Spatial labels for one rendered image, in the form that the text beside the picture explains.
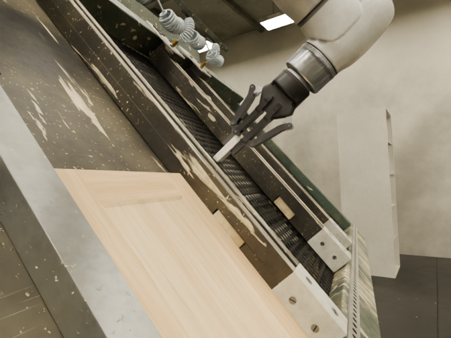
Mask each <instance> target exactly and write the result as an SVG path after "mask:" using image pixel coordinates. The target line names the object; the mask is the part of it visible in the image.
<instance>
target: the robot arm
mask: <svg viewBox="0 0 451 338"><path fill-rule="evenodd" d="M272 1H273V2H274V3H275V4H276V6H277V7H278V8H279V9H280V10H281V11H282V12H283V13H284V14H285V15H286V16H287V17H289V18H290V19H292V20H293V21H294V22H295V23H296V24H297V26H298V27H299V28H300V29H301V31H302V32H303V34H304V36H305V37H306V39H307V41H306V42H305V43H304V44H303V45H302V46H301V47H300V49H298V51H296V52H295V53H294V54H293V55H292V56H291V57H290V58H289V59H288V60H287V62H286V65H287V67H288V70H287V69H284V70H283V71H282V72H281V73H280V74H279V75H278V76H277V77H276V78H275V79H274V80H273V81H272V82H271V83H269V84H266V85H264V86H263V87H258V86H255V85H254V84H251V85H250V87H249V91H248V94H247V96H246V98H245V99H244V101H243V103H242V104H241V105H240V108H239V109H238V110H237V112H236V114H235V115H234V117H233V118H232V120H231V121H230V125H231V127H232V133H231V134H230V135H229V136H228V137H227V138H225V139H224V141H223V144H224V145H225V146H224V147H223V148H222V149H221V150H220V151H218V153H216V155H214V157H213V158H214V159H215V161H216V162H223V161H224V160H225V159H226V158H227V157H228V156H229V155H230V154H231V153H232V154H237V153H238V152H239V151H240V150H241V149H242V148H243V147H244V146H250V147H251V148H256V147H258V146H259V145H261V144H263V143H264V142H266V141H268V140H269V139H271V138H273V137H274V136H276V135H278V134H280V133H282V132H283V131H288V130H292V129H293V128H294V126H293V124H292V119H291V116H292V115H293V114H294V111H295V109H296V108H297V107H298V106H300V104H302V102H304V100H305V99H306V98H307V97H308V96H309V92H312V93H313V94H316V93H318V92H319V91H320V90H321V89H322V88H323V87H324V86H326V85H327V84H328V83H329V81H331V80H332V79H333V78H334V77H335V75H337V74H338V73H339V72H341V71H343V70H344V69H346V68H348V67H349V66H351V65H353V64H354V63H355V62H356V61H357V60H358V59H359V58H361V57H362V56H363V55H364V54H365V53H366V52H367V51H368V50H369V49H370V48H371V47H372V46H373V44H374V43H375V42H376V41H377V40H378V39H379V38H380V37H381V36H382V34H383V33H384V31H385V30H386V29H387V28H388V26H389V24H390V23H391V21H392V19H393V17H394V13H395V9H394V5H393V2H392V0H272ZM260 93H261V96H260V102H259V104H258V105H257V106H256V108H255V110H253V112H251V114H249V116H247V118H245V120H243V121H242V122H241V120H242V119H243V118H244V116H245V114H246V113H247V111H248V110H249V108H250V106H251V105H252V104H253V102H254V100H255V98H256V97H257V96H258V95H259V94H260ZM264 112H266V115H265V116H264V117H263V118H262V119H261V120H260V121H259V122H258V123H257V124H256V125H255V126H254V127H253V128H252V129H251V130H250V131H249V132H248V133H247V134H246V135H245V136H244V137H243V138H241V137H240V136H241V134H242V133H243V132H244V131H245V130H246V129H247V128H248V127H249V126H250V125H251V124H252V123H254V122H255V121H256V120H257V119H258V118H259V117H260V116H261V115H262V114H263V113H264ZM282 118H286V119H285V120H284V121H282V124H281V125H278V126H276V127H275V128H273V129H271V130H270V131H268V132H266V133H264V134H263V135H261V136H260V137H258V138H256V139H254V138H255V137H256V136H257V135H258V134H259V133H260V132H261V131H262V130H263V129H264V128H265V127H266V126H267V125H268V124H269V123H270V122H272V121H273V120H274V119H282ZM240 122H241V123H240ZM253 139H254V140H253ZM252 140H253V141H252Z"/></svg>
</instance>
